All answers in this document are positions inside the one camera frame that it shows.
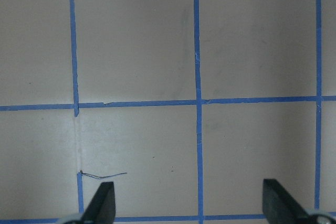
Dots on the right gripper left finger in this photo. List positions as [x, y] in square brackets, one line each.
[101, 209]

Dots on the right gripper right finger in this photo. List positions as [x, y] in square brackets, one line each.
[279, 206]

